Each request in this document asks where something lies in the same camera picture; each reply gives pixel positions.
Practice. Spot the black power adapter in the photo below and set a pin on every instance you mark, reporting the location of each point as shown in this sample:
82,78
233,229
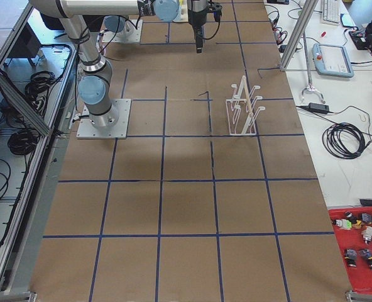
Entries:
318,108

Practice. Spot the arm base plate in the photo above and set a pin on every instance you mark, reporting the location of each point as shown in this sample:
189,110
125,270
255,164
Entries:
130,34
114,124

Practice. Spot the teach pendant tablet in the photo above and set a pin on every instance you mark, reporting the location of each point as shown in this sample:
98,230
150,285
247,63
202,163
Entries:
332,60

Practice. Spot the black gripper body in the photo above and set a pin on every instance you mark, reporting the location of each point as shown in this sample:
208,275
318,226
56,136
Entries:
196,16

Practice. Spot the aluminium frame post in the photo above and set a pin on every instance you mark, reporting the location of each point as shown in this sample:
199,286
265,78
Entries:
297,32

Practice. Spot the cream serving tray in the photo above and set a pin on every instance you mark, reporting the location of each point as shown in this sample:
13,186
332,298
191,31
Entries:
182,16

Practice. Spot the red parts tray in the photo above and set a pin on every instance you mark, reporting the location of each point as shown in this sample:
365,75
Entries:
353,230

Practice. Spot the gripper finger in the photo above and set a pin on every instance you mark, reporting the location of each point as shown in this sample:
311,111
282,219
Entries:
199,41

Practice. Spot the white cup drying rack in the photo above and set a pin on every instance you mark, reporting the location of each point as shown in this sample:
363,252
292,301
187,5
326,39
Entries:
241,111

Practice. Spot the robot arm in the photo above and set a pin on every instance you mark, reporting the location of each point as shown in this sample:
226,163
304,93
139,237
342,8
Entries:
94,86
116,24

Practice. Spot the reacher grabber tool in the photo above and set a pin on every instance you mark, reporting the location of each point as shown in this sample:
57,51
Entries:
310,89

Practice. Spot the white keyboard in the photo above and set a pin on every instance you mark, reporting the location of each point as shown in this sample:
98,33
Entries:
330,12

